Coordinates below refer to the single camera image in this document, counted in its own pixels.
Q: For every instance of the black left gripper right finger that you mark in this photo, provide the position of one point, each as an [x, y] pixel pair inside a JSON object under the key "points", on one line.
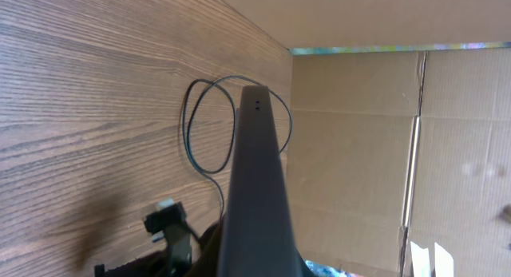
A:
{"points": [[305, 270]]}

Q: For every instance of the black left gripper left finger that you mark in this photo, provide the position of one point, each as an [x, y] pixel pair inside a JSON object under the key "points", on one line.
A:
{"points": [[210, 241]]}

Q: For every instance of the Galaxy smartphone blue screen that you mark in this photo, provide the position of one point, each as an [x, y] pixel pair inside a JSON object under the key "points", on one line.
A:
{"points": [[257, 237]]}

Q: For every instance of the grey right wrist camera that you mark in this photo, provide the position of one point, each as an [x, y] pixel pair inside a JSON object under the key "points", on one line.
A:
{"points": [[165, 204]]}

